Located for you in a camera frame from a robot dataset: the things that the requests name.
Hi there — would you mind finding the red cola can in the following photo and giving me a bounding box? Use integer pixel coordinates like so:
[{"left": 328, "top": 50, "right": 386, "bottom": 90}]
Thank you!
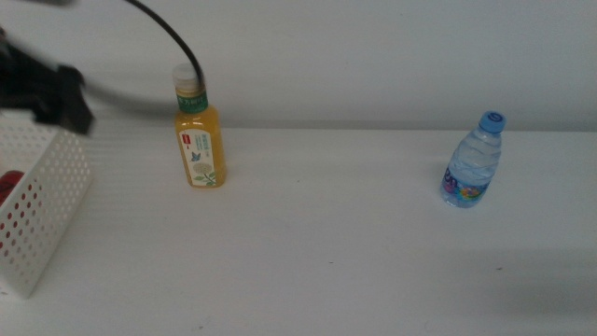
[{"left": 0, "top": 170, "right": 25, "bottom": 207}]

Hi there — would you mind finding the yellow juice bottle green label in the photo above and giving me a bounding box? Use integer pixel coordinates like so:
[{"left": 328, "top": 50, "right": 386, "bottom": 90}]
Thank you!
[{"left": 171, "top": 63, "right": 229, "bottom": 189}]

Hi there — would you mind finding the clear water bottle blue cap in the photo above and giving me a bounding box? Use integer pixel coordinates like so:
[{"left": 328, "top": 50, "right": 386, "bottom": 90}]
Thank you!
[{"left": 439, "top": 110, "right": 507, "bottom": 209}]

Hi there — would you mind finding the white perforated plastic basket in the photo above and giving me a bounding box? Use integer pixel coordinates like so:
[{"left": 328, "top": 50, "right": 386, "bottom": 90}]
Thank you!
[{"left": 0, "top": 109, "right": 93, "bottom": 300}]

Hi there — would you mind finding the black braided camera cable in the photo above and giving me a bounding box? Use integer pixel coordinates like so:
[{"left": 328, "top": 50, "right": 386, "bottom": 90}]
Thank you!
[{"left": 123, "top": 0, "right": 207, "bottom": 92}]

